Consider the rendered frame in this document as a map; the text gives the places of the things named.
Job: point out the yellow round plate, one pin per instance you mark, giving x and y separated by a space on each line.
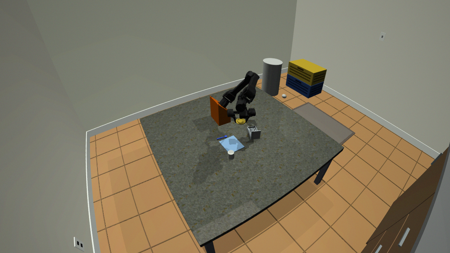
240 121

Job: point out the light blue square mat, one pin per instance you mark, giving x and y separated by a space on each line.
231 143

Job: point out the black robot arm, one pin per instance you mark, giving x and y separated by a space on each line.
251 79

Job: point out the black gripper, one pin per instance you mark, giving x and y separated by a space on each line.
231 113

